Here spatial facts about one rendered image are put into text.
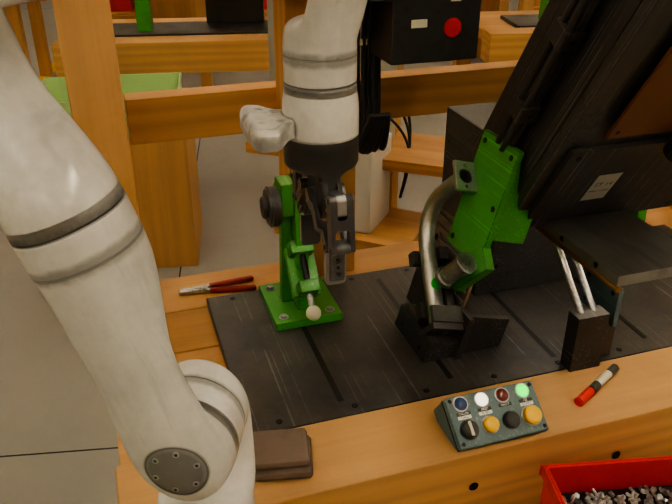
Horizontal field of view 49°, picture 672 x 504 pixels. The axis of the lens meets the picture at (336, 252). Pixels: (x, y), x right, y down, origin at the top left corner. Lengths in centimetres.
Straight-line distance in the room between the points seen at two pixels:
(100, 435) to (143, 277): 206
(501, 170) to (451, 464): 47
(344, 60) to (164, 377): 32
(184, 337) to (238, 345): 12
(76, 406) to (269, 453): 173
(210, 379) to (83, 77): 80
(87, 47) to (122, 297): 83
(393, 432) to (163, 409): 61
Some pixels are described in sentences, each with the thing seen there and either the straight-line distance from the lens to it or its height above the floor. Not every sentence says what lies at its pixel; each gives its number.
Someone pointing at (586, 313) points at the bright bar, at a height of 101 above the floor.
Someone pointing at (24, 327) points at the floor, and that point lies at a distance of 326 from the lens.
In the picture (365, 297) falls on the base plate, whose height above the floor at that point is 90.
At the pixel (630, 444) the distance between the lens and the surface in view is 133.
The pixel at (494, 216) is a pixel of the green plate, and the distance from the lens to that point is 123.
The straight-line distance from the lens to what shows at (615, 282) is 119.
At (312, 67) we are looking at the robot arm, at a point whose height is 151.
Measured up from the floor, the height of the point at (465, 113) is 124.
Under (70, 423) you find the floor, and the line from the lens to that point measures 270.
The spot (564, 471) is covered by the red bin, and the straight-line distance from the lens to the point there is 114.
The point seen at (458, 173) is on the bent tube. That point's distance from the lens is 127.
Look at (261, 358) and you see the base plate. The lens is 133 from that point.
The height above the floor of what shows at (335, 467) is 90.
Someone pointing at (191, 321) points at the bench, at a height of 88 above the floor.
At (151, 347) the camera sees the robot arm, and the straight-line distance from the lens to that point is 60.
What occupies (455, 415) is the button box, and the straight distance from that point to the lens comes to 115.
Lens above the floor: 168
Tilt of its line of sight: 28 degrees down
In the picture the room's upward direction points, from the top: straight up
